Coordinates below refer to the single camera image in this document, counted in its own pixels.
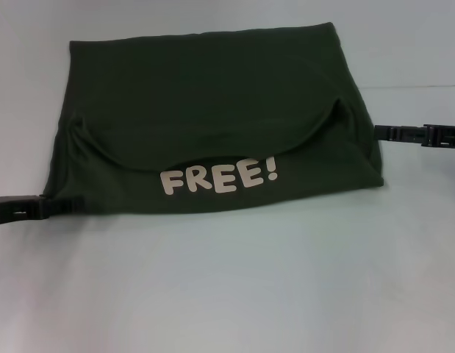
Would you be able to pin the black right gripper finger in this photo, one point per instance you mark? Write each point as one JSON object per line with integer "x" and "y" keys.
{"x": 414, "y": 135}

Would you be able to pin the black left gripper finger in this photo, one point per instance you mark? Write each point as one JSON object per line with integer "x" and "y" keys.
{"x": 28, "y": 209}

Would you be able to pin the dark green shirt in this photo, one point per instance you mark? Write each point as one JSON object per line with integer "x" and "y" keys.
{"x": 212, "y": 110}

